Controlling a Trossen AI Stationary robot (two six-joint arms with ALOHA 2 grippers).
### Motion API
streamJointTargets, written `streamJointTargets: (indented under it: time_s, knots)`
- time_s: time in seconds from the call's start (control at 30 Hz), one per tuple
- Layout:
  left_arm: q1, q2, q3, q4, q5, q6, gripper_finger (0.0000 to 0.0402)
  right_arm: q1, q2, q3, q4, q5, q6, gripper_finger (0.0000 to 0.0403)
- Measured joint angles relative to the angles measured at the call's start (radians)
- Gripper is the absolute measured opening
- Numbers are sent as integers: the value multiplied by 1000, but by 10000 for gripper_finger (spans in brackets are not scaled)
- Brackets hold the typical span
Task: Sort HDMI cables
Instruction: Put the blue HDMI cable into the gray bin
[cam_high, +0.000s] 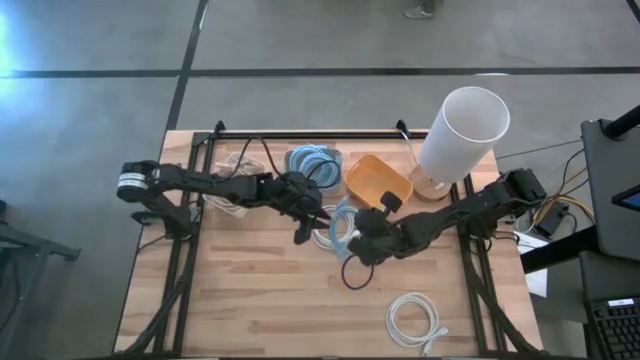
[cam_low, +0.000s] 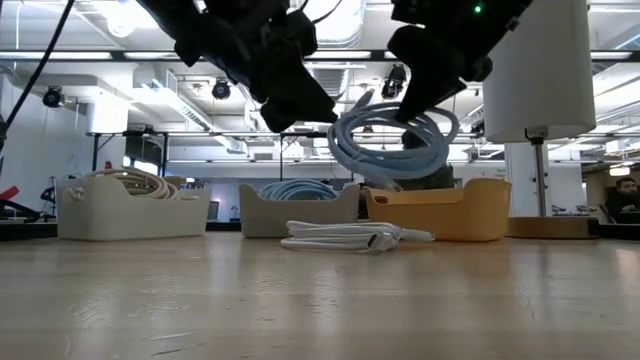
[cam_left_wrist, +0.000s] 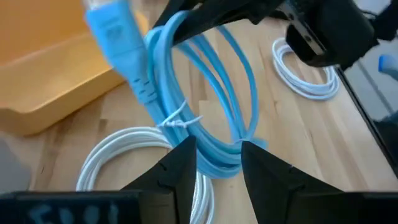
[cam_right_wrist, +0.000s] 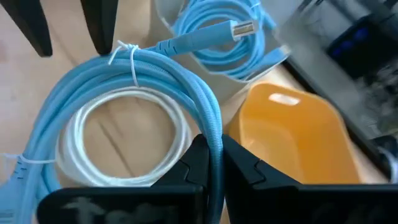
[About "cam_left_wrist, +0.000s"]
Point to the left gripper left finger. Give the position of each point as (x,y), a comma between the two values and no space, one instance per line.
(174,186)

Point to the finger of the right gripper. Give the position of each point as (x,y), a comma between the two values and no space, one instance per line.
(177,6)
(233,12)

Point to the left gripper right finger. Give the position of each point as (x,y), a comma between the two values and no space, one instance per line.
(273,193)

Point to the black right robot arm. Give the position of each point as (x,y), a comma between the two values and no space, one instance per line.
(388,21)

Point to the orange plastic bin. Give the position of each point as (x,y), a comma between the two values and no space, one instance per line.
(46,77)

